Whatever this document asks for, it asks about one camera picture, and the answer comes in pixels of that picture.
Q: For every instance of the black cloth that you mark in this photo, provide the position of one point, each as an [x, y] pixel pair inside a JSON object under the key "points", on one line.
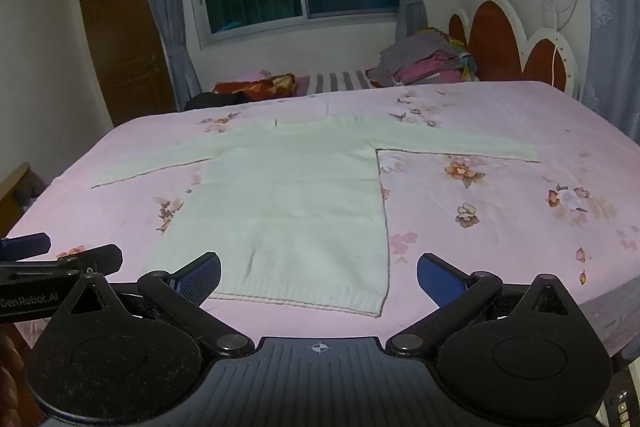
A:
{"points": [[215, 101]]}

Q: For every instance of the white knit sweater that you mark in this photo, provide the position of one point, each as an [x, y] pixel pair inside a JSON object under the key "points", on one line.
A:
{"points": [[300, 207]]}

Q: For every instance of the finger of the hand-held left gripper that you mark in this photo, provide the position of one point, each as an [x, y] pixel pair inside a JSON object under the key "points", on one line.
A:
{"points": [[100, 257], [25, 247]]}

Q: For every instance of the black device with buttons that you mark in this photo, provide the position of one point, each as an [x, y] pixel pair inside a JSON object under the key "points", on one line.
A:
{"points": [[625, 402]]}

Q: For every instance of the pile of folded clothes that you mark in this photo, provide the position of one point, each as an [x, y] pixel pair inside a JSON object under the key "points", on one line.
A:
{"points": [[425, 59]]}

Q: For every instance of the wooden furniture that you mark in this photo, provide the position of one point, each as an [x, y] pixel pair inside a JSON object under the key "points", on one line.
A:
{"points": [[12, 187]]}

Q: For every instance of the red floral cushion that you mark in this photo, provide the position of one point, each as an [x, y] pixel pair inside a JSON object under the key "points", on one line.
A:
{"points": [[260, 87]]}

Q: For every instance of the grey white striped cloth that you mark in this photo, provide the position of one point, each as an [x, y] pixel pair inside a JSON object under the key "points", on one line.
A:
{"points": [[335, 82]]}

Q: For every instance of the brown wooden door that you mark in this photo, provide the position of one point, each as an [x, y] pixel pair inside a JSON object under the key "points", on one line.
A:
{"points": [[125, 37]]}

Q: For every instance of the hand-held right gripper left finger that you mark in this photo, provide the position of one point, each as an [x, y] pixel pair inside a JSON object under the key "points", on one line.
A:
{"points": [[200, 278]]}

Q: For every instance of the pale blue patterned curtain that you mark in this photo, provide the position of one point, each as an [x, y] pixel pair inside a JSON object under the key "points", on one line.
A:
{"points": [[610, 32]]}

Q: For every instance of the pink floral bedsheet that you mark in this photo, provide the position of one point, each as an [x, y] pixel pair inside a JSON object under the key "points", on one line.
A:
{"points": [[500, 207]]}

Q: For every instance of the brown and white headboard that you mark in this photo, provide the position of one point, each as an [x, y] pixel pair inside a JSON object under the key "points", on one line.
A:
{"points": [[495, 42]]}

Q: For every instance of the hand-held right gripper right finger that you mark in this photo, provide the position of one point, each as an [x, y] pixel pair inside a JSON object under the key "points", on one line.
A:
{"points": [[440, 279]]}

